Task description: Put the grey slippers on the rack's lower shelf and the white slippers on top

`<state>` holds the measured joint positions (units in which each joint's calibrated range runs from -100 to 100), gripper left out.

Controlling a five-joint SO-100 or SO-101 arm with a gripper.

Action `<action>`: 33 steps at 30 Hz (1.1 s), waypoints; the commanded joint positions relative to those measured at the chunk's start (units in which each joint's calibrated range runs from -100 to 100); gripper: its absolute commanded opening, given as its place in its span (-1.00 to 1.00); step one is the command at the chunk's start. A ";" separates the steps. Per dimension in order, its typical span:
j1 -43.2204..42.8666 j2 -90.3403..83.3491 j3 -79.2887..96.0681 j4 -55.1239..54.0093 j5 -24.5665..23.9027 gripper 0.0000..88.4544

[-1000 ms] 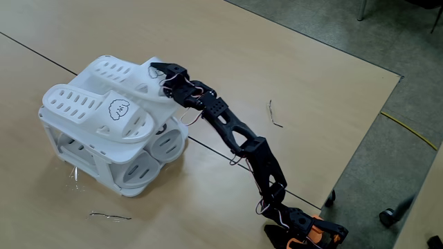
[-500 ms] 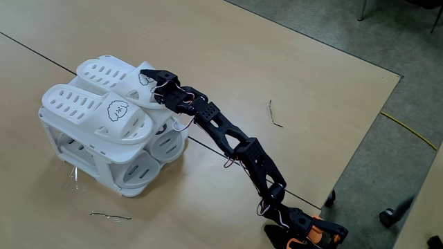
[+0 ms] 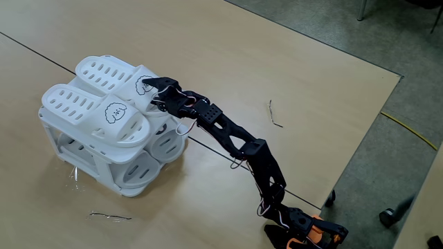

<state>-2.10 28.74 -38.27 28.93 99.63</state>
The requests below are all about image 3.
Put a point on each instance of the white dog slipper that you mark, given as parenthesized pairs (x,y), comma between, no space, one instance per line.
(128,86)
(121,129)

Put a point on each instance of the grey bear slipper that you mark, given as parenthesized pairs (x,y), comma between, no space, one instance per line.
(155,148)
(121,173)

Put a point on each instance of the white two-shelf shoe rack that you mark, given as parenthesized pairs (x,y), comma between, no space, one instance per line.
(104,173)

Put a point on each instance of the black caster wheel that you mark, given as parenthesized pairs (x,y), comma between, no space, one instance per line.
(330,198)
(387,218)
(435,242)

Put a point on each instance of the metal chair leg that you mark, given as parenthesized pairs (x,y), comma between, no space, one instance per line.
(361,10)

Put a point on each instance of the black chair leg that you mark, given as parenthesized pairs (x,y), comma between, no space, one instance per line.
(436,19)

